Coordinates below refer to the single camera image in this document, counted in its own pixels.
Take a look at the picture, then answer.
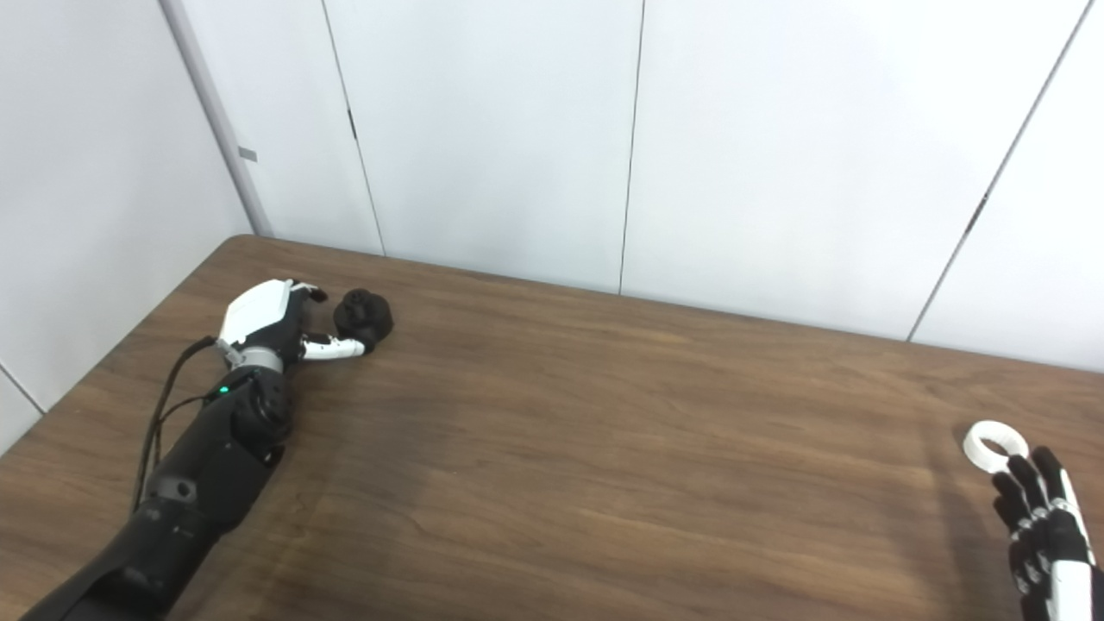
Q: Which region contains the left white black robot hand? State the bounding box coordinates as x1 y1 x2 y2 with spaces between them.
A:
217 278 370 363

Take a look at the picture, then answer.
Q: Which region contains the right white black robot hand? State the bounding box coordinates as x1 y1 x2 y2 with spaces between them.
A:
990 446 1104 621

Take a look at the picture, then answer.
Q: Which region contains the grey wall corner trim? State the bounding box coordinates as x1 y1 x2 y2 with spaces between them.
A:
158 0 275 238

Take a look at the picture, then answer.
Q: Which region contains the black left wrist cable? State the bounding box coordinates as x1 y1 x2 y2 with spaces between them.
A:
129 336 223 514

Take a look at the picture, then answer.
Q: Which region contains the round black part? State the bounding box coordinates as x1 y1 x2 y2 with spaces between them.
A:
333 289 395 353

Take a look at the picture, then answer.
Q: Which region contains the white ring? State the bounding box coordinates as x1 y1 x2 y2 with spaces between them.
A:
963 420 1031 474

